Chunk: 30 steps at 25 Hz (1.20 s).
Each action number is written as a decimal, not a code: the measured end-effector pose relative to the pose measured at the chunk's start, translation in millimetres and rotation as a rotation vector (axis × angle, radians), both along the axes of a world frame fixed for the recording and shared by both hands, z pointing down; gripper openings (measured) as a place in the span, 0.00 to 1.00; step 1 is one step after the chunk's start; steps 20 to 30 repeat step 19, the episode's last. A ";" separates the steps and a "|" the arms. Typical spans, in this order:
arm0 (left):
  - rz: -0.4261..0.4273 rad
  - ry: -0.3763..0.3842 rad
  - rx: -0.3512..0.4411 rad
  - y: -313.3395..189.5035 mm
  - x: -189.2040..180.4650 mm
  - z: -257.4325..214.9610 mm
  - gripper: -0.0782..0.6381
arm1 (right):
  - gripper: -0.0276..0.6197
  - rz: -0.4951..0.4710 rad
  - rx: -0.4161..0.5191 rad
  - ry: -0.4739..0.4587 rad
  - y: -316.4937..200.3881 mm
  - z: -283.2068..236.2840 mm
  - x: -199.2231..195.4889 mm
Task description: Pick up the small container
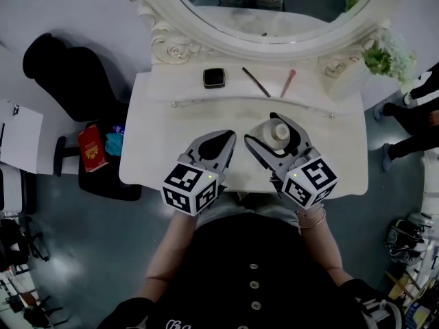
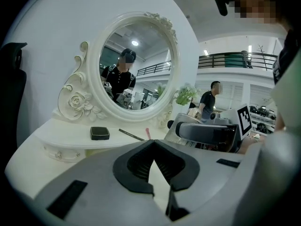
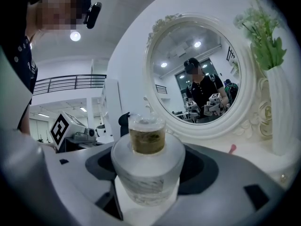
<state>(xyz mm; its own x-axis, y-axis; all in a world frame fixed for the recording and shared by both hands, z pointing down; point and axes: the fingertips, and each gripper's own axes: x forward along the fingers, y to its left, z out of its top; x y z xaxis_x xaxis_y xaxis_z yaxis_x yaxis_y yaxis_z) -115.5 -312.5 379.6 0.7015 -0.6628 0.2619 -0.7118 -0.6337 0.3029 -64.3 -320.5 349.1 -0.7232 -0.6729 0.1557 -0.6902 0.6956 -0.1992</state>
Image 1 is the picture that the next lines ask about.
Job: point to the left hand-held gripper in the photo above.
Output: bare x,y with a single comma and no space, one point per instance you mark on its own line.
188,190

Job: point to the teal cloth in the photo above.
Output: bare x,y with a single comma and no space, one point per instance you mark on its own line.
114,144

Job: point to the blue white packet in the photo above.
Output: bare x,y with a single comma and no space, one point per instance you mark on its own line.
118,129

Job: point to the black compact case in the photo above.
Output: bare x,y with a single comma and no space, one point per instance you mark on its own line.
214,78

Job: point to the white flower bouquet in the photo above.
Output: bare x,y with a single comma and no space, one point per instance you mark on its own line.
394,57

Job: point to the white dressing table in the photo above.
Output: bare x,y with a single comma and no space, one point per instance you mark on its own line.
164,132

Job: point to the black mesh office chair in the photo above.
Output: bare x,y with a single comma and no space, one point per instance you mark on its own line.
13,238

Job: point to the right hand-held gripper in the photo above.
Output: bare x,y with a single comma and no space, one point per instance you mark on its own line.
308,183

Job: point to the person's right forearm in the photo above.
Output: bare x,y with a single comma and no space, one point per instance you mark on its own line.
319,252

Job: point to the person's grey trousers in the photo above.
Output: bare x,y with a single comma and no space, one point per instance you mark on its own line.
274,211

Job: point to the red book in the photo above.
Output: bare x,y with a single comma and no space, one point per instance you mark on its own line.
92,149

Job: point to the white desk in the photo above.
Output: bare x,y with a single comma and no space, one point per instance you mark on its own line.
20,135

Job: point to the black makeup pencil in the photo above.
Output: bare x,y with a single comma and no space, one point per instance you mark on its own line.
256,82

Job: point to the person's left forearm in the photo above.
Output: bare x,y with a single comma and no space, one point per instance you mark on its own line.
171,252

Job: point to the person's black buttoned shirt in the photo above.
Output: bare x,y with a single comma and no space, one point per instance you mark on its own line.
247,252

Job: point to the small clear glass jar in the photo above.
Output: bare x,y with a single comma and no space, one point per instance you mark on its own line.
272,135

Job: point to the pink makeup brush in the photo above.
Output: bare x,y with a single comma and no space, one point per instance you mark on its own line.
288,83

